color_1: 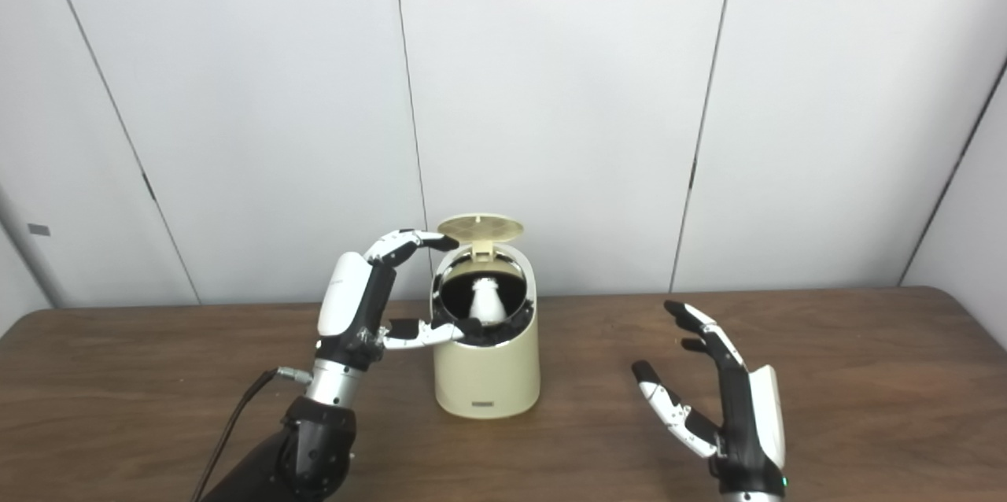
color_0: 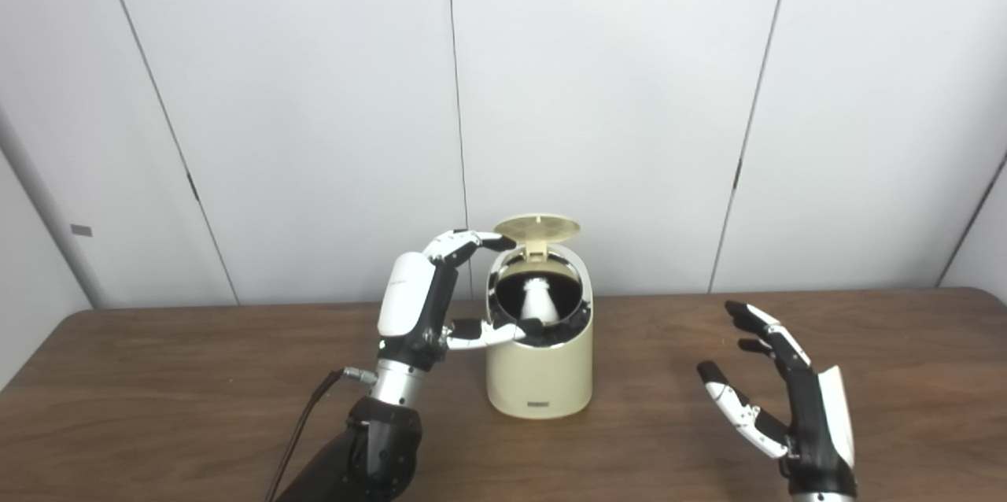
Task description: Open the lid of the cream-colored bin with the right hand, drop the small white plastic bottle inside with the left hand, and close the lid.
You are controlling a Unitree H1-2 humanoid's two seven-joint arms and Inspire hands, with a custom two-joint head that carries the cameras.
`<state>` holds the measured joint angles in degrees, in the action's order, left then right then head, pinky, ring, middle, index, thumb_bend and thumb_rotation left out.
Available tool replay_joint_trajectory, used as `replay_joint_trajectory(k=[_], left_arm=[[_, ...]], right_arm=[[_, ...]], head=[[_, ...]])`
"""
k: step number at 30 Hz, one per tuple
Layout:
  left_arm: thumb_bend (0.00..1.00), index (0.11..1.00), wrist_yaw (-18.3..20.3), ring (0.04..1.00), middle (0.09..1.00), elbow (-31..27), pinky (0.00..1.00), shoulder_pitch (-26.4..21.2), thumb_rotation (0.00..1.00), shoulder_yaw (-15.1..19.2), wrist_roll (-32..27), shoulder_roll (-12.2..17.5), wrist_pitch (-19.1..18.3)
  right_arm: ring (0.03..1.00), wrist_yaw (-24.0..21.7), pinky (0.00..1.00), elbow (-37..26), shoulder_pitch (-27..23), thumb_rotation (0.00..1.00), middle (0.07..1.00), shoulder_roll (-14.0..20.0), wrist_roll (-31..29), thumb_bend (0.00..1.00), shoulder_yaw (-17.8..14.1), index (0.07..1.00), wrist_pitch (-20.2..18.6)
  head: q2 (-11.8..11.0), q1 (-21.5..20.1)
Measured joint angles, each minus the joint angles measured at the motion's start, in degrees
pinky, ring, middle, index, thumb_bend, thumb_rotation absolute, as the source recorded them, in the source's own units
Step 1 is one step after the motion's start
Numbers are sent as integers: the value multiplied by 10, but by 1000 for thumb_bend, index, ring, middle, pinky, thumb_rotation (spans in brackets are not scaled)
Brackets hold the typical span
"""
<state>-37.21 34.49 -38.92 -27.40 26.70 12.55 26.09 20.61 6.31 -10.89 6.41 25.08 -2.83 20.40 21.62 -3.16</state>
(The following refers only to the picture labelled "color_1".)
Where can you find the round cream bin lid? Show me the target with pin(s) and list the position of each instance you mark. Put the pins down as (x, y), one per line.
(481, 227)

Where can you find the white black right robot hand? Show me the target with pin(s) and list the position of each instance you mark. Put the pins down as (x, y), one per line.
(747, 431)

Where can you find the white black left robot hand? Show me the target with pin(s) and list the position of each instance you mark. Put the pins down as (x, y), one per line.
(350, 305)

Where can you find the small grey wall plate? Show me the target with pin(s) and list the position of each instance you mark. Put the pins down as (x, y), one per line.
(38, 230)

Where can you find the small white plastic bottle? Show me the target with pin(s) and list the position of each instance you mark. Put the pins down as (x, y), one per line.
(488, 301)

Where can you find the cream-colored cylindrical bin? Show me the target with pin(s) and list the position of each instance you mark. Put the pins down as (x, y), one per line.
(488, 376)

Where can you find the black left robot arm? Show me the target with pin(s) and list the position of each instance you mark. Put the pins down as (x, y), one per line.
(315, 439)

